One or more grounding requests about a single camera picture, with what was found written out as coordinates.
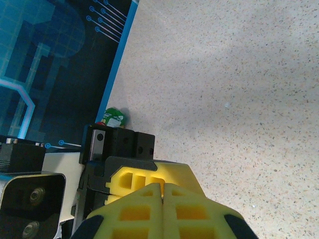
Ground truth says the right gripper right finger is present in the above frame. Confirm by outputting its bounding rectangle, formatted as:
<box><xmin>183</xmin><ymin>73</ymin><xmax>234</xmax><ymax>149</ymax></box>
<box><xmin>163</xmin><ymin>183</ymin><xmax>259</xmax><ymax>239</ymax></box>

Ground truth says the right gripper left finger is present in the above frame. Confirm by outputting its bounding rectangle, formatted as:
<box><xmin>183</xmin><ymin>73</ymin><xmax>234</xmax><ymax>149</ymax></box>
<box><xmin>71</xmin><ymin>182</ymin><xmax>164</xmax><ymax>239</ymax></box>

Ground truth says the green snack bag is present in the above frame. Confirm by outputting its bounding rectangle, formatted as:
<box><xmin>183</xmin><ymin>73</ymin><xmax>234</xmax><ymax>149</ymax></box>
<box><xmin>103</xmin><ymin>107</ymin><xmax>126</xmax><ymax>129</ymax></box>

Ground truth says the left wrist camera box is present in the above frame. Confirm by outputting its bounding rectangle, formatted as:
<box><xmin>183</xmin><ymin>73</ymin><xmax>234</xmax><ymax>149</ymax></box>
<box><xmin>0</xmin><ymin>151</ymin><xmax>87</xmax><ymax>239</ymax></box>

